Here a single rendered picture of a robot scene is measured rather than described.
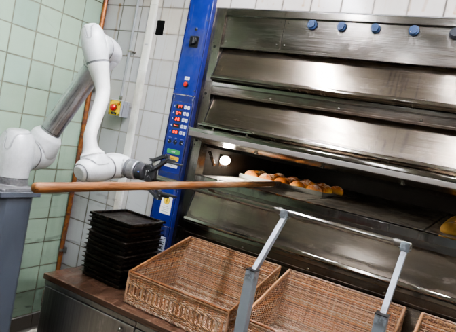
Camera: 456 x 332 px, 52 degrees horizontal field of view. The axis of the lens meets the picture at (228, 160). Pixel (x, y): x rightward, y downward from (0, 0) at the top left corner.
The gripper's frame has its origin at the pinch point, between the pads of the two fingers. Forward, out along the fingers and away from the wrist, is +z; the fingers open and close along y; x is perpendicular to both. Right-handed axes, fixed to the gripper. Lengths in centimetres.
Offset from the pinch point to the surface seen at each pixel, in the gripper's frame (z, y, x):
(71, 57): -116, -51, -37
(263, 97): 6, -46, -55
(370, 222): 71, 3, -54
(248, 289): 44, 32, 5
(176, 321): 10, 60, -6
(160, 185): 8.0, 0.4, 21.6
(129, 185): 8.2, 0.3, 39.3
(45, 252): -116, 71, -43
